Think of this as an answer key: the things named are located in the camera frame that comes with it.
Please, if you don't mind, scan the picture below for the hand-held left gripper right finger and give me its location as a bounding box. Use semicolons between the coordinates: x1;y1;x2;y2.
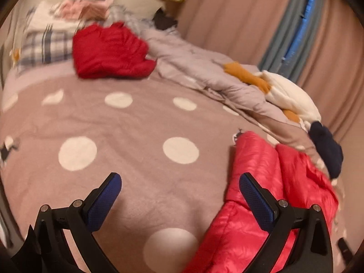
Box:
239;172;334;273

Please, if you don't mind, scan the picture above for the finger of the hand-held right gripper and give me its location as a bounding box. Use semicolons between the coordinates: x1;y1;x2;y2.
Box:
337;237;354;262

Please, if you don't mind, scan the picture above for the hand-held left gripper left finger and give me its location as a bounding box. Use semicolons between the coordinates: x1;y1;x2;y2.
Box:
32;172;123;273

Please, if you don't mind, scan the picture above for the red hooded puffer jacket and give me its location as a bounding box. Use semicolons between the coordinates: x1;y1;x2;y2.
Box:
182;131;340;273

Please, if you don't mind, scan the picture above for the polka dot bedsheet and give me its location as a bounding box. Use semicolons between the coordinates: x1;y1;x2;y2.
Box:
0;60;353;273

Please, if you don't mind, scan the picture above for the navy blue garment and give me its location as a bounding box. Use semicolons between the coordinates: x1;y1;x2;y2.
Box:
308;121;344;178

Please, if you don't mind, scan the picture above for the pink curtain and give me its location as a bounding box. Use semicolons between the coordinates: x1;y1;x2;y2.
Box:
296;0;364;148
175;0;299;63

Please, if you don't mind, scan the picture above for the dark red folded puffer jacket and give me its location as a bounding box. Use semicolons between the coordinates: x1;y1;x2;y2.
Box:
72;23;157;80

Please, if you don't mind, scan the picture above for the blue-grey curtain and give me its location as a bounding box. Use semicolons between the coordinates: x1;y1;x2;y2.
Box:
259;0;327;83

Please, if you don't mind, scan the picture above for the grey duvet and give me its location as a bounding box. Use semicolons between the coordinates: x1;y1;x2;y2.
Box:
141;27;308;137

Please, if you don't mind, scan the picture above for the window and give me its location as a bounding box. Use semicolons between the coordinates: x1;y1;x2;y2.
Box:
284;0;316;60

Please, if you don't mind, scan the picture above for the black cloth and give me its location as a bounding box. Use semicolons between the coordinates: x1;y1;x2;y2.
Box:
152;8;178;32

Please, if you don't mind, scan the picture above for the white cloth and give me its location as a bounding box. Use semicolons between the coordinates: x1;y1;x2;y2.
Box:
27;1;86;32

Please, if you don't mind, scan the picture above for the pink garment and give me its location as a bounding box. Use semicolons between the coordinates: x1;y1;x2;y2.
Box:
55;0;111;20

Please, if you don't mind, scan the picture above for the cream pillow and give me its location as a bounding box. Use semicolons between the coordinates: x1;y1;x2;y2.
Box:
114;0;165;15

